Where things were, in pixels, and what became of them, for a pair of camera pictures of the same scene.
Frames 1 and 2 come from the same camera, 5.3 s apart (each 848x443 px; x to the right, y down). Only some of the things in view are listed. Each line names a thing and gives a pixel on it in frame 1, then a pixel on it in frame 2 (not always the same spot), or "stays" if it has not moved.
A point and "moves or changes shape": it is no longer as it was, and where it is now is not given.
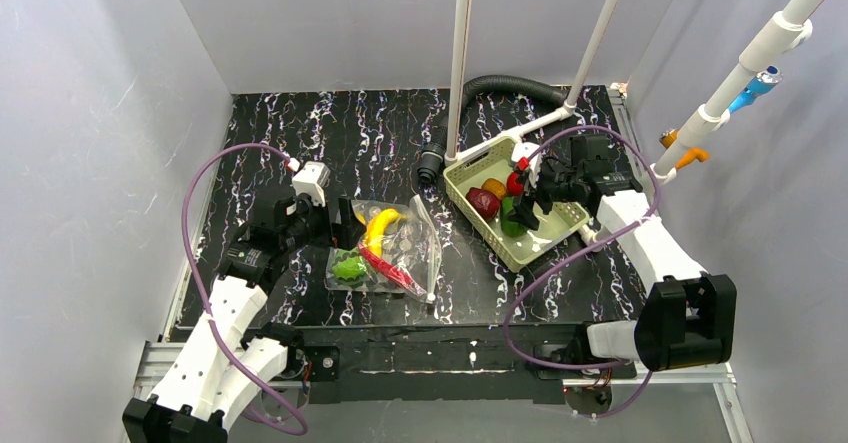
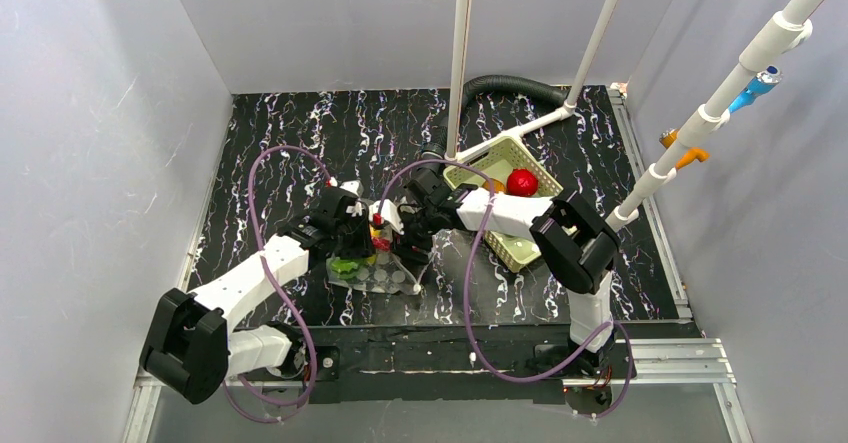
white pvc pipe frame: (461, 27) stays
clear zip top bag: (399, 252) moves or changes shape
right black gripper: (538, 188) to (416, 242)
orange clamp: (669, 139) stays
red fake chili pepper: (380, 265) to (381, 244)
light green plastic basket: (485, 186) stays
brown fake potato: (496, 186) stays
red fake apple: (513, 187) stays
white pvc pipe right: (784, 31) stays
